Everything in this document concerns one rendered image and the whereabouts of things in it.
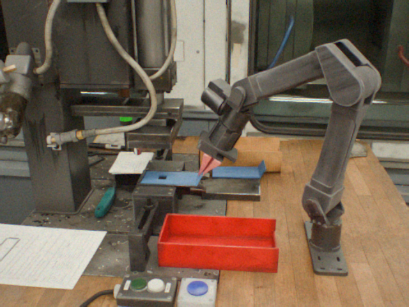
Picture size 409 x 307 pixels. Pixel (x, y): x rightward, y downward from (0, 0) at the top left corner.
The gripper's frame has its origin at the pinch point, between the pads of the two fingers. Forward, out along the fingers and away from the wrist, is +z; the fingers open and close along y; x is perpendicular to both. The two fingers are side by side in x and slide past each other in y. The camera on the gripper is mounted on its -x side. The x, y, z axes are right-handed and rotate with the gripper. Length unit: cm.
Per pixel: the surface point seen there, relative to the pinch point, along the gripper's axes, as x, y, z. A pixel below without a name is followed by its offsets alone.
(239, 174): -17.2, -12.1, 2.3
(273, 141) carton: -35.5, -19.4, -6.1
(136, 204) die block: 8.5, 10.3, 11.8
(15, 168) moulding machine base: -63, 59, 70
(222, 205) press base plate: -2.7, -9.9, 6.5
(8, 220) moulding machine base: -66, 54, 99
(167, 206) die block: 8.5, 3.7, 7.9
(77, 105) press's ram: 2.6, 34.0, -0.8
